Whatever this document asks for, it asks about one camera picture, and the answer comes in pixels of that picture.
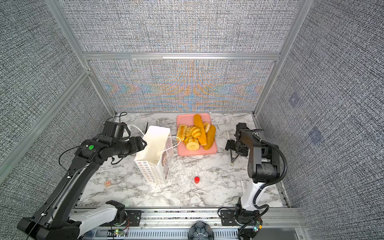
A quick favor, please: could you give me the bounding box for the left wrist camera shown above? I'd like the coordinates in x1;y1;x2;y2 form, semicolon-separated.
102;121;131;140

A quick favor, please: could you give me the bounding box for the pink plastic tray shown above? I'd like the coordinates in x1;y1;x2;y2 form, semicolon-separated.
177;113;218;157

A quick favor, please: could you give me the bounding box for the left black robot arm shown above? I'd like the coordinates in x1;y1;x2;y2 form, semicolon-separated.
17;135;147;240

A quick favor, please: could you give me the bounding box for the white printed paper bag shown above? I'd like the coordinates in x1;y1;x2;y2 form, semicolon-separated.
134;126;180;186

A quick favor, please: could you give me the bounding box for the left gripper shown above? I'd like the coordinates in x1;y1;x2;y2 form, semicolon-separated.
114;134;149;158

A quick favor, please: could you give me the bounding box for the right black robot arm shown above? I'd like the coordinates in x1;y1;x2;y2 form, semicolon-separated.
225;123;288;225

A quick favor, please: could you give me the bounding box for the striped croissant bread left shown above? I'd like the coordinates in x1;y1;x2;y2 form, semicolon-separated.
177;124;188;142

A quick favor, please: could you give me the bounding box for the aluminium front rail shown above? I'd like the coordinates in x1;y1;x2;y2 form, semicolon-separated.
56;206;304;229

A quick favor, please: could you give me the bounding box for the small bun behind baguette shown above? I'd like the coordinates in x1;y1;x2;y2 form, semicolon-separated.
204;122;211;133

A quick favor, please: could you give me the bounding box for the long yellow baguette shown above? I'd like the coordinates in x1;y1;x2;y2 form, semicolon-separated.
194;114;207;146

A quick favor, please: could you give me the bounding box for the black round fan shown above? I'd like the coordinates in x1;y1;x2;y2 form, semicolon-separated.
188;222;214;240

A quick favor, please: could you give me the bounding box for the round striped bun centre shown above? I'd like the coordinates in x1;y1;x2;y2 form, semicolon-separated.
190;126;202;139

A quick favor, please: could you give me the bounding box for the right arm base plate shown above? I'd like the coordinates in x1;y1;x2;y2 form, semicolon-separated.
219;209;241;227

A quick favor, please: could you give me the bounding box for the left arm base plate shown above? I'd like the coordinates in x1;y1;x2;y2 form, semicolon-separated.
101;210;142;228

